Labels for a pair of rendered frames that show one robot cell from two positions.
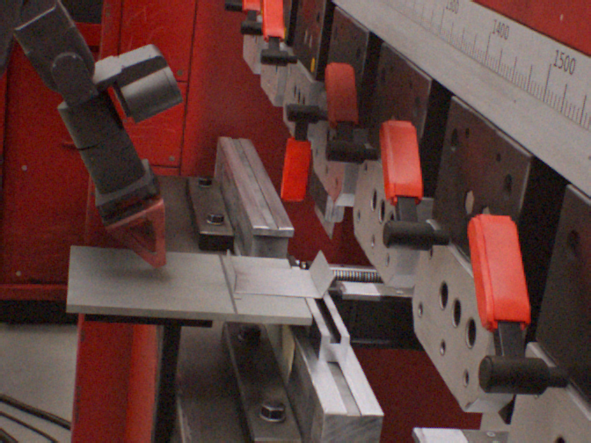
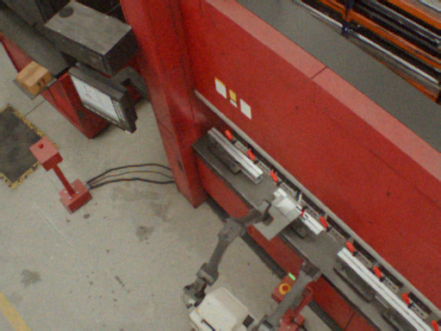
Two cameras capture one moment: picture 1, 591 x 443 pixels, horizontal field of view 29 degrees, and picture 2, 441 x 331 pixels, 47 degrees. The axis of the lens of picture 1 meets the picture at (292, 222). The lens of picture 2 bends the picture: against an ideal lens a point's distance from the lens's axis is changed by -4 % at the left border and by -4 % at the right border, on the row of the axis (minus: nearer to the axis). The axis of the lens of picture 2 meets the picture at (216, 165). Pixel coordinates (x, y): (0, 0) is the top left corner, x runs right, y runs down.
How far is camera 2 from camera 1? 2.61 m
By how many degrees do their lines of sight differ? 43
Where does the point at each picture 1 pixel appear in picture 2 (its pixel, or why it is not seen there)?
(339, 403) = (316, 230)
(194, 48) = (194, 119)
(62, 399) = (140, 155)
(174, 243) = (229, 176)
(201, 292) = (280, 219)
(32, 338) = (109, 136)
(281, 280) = (286, 204)
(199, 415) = (286, 233)
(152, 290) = (274, 225)
